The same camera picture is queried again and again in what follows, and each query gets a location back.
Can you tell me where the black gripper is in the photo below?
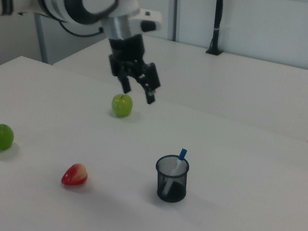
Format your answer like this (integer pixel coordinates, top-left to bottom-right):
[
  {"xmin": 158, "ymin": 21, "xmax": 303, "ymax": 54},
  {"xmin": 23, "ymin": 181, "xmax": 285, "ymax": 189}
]
[{"xmin": 98, "ymin": 30, "xmax": 168, "ymax": 106}]

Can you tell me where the white marker pen blue cap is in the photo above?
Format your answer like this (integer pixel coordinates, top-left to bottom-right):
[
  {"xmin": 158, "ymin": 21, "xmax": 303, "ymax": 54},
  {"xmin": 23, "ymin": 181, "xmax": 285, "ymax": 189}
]
[{"xmin": 161, "ymin": 145, "xmax": 189, "ymax": 199}]

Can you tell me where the black mesh pen cup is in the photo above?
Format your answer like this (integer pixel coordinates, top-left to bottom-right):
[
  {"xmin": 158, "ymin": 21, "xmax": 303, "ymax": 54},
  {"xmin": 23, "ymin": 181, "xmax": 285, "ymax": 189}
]
[{"xmin": 150, "ymin": 152, "xmax": 193, "ymax": 205}]

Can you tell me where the yellow-green toy apple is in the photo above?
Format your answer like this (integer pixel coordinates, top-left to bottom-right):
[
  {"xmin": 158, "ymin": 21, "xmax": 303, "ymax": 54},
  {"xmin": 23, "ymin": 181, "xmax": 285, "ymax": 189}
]
[{"xmin": 109, "ymin": 91, "xmax": 135, "ymax": 119}]

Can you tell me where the white side table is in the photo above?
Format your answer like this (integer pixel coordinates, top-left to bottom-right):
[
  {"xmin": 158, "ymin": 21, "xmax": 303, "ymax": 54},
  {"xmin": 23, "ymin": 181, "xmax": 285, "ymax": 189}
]
[{"xmin": 47, "ymin": 20, "xmax": 308, "ymax": 143}]

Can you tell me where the dark green toy apple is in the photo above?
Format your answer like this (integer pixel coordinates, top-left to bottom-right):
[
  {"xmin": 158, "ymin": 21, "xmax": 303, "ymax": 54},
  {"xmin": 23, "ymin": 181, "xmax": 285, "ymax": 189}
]
[{"xmin": 0, "ymin": 123, "xmax": 17, "ymax": 153}]

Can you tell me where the black camera stand pole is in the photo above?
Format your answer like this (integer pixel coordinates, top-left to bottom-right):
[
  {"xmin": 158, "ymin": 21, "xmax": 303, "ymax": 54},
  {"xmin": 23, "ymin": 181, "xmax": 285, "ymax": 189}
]
[{"xmin": 205, "ymin": 0, "xmax": 232, "ymax": 57}]

